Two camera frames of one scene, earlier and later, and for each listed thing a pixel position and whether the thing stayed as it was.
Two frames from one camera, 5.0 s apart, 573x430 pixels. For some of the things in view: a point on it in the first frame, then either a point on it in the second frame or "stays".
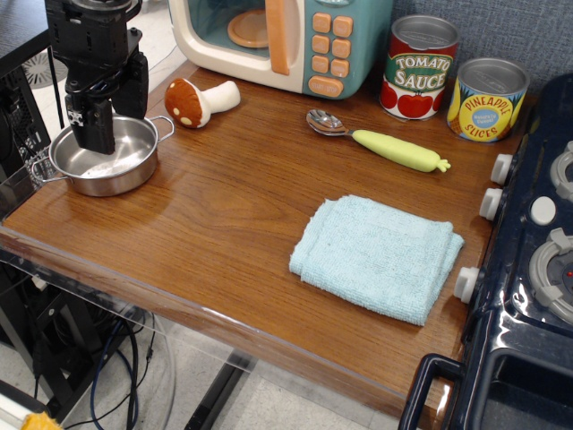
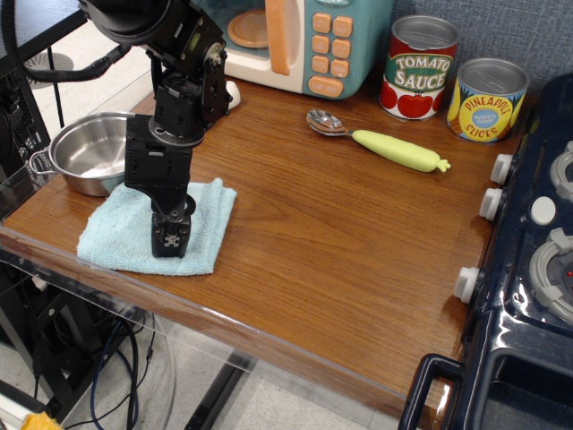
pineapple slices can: (487, 98) stays
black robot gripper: (91, 40) -> (163, 170)
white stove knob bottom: (465, 283) stays
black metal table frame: (62, 334) stays
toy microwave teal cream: (322, 48) stays
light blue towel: (377, 255) -> (117, 231)
